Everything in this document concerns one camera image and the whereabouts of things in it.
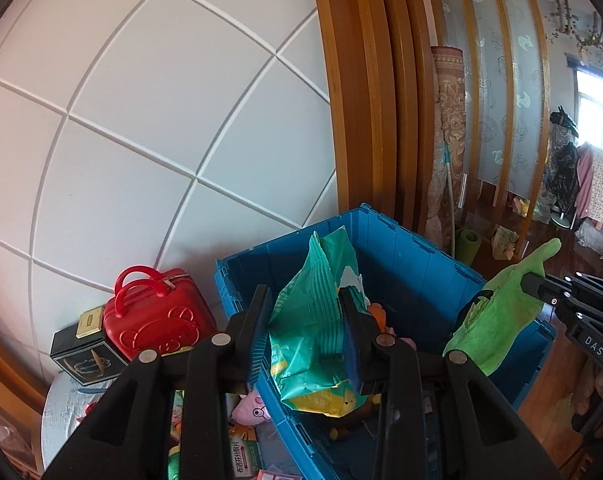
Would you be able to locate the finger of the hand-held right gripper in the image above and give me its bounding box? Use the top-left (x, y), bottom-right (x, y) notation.
top-left (573, 273), bottom-right (603, 307)
top-left (520, 271), bottom-right (579, 312)

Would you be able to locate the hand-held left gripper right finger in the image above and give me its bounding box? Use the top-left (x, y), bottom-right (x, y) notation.
top-left (337, 289), bottom-right (565, 480)

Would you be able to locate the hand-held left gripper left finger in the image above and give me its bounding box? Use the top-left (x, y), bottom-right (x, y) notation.
top-left (41, 284), bottom-right (274, 480)

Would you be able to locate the green snack packet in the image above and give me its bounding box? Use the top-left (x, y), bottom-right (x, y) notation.
top-left (268, 226), bottom-right (382, 418)

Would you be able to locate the blue plastic crate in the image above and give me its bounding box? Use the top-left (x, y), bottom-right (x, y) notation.
top-left (215, 203), bottom-right (557, 480)

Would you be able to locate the white plastic bag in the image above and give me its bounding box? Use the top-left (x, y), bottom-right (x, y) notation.
top-left (576, 220), bottom-right (603, 256)

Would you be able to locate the small pink pig plush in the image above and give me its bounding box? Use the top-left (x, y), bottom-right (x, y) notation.
top-left (231, 390), bottom-right (275, 426)

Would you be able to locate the green rolled yoga mat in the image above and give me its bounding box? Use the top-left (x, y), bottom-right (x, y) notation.
top-left (454, 228), bottom-right (482, 265)

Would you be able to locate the green orange box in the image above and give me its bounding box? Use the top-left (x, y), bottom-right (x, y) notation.
top-left (228, 430), bottom-right (262, 479)

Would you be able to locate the pink hanging garment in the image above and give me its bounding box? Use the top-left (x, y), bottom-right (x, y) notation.
top-left (574, 142), bottom-right (596, 218)

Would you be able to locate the red toy suitcase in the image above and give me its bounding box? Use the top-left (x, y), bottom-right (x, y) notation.
top-left (102, 266), bottom-right (218, 361)

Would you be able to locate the mop pole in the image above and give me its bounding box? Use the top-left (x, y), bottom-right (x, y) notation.
top-left (444, 142), bottom-right (460, 256)

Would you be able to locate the small yellow box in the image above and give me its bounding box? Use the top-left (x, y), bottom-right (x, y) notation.
top-left (76, 306), bottom-right (106, 337)

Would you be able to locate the black gift box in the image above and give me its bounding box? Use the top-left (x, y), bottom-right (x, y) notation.
top-left (50, 327), bottom-right (132, 387)

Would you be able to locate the window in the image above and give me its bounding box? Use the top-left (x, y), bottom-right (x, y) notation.
top-left (574, 67), bottom-right (603, 161)

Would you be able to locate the wooden slat glass partition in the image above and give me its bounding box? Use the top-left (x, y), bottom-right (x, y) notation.
top-left (421, 0), bottom-right (552, 221)

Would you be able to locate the rolled patterned carpet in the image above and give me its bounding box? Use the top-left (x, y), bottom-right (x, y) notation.
top-left (426, 46), bottom-right (467, 256)

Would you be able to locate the hanging plant garland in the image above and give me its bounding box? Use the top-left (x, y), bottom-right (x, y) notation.
top-left (551, 0), bottom-right (603, 56)

